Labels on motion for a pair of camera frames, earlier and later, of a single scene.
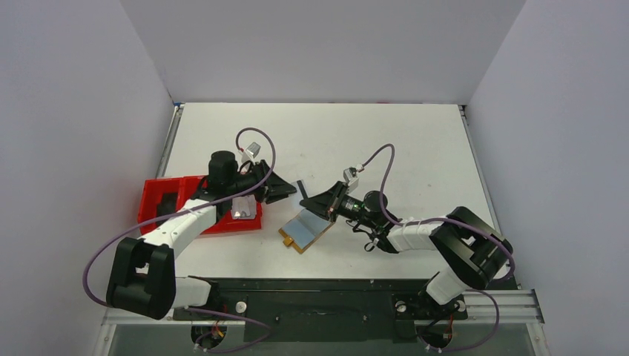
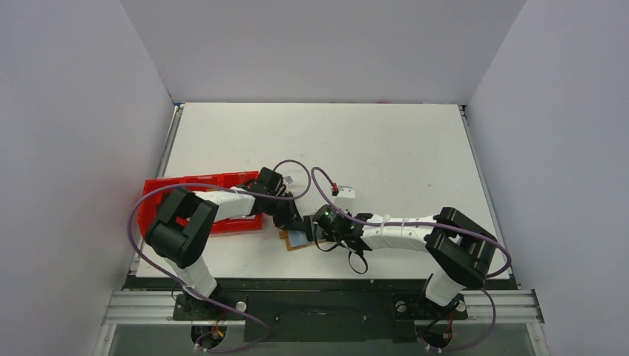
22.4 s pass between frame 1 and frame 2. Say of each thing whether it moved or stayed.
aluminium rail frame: stayed
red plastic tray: stayed
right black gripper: moved
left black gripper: moved
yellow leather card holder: stayed
